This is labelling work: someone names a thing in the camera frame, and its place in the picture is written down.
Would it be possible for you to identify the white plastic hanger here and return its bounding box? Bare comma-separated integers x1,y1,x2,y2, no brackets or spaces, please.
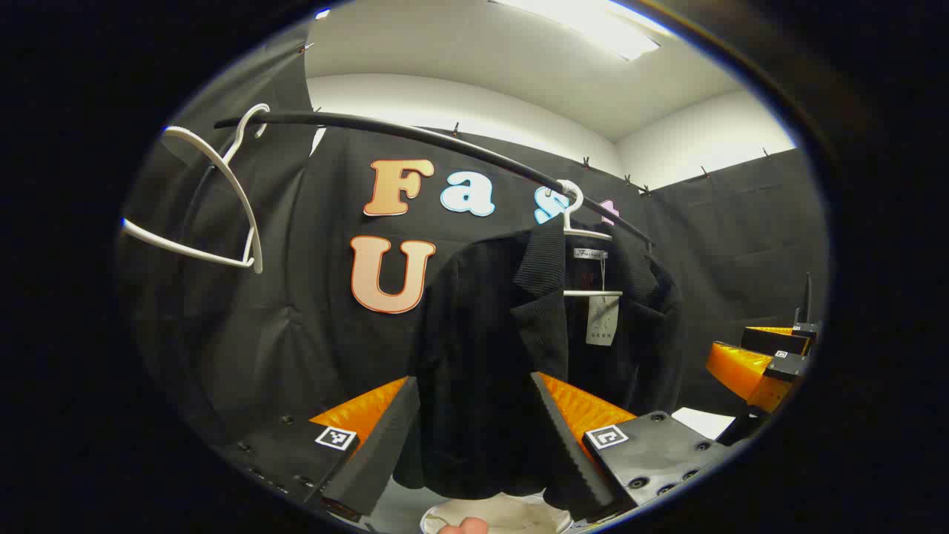
121,104,271,275
545,179,624,299

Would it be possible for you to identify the white mesh laundry hamper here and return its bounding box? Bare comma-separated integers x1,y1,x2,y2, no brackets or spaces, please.
420,492,573,534

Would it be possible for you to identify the black backdrop cloth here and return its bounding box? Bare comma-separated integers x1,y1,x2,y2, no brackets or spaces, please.
119,22,827,475

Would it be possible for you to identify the black clothes rack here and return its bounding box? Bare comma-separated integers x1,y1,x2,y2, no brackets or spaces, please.
214,110,657,249

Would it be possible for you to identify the ceiling light panel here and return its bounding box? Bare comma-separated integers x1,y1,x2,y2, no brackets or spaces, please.
489,0,662,62

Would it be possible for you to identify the white paper hang tag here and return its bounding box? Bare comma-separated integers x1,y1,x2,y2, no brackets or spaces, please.
586,295,621,347

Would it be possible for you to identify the black knit jacket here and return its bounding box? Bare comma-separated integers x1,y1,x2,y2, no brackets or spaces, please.
393,215,687,499

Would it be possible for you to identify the white paper sheet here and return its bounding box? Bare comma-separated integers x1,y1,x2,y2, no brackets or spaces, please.
671,406,736,441

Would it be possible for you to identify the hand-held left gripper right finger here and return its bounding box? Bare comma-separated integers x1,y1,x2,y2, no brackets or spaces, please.
530,372,733,522

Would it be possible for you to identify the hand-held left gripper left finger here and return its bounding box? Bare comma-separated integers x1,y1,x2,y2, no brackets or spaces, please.
215,376,421,520

